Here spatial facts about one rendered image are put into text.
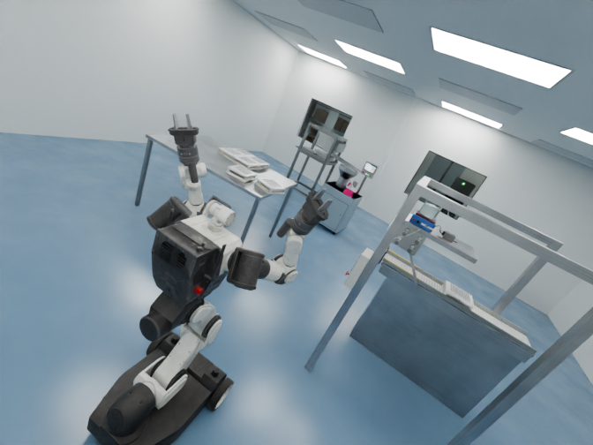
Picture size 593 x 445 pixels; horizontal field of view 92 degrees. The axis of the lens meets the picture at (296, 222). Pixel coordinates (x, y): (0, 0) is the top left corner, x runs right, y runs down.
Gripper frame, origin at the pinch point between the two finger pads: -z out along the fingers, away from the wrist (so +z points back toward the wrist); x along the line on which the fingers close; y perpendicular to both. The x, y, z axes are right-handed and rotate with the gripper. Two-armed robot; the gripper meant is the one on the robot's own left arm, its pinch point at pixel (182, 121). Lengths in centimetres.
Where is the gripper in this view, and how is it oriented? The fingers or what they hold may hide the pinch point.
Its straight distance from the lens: 139.2
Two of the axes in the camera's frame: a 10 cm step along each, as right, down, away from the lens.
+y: 0.5, 5.5, -8.3
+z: -0.2, 8.3, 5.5
